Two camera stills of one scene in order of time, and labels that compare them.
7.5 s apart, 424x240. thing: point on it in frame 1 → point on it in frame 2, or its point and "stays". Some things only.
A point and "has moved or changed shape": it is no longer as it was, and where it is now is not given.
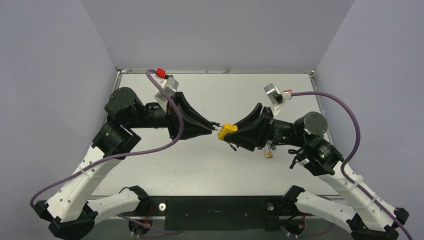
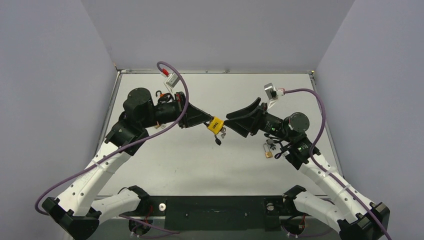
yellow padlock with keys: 227,127 has moved or changed shape
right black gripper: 265,127 → 258,118
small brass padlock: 268,154 stays
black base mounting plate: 223,212 stays
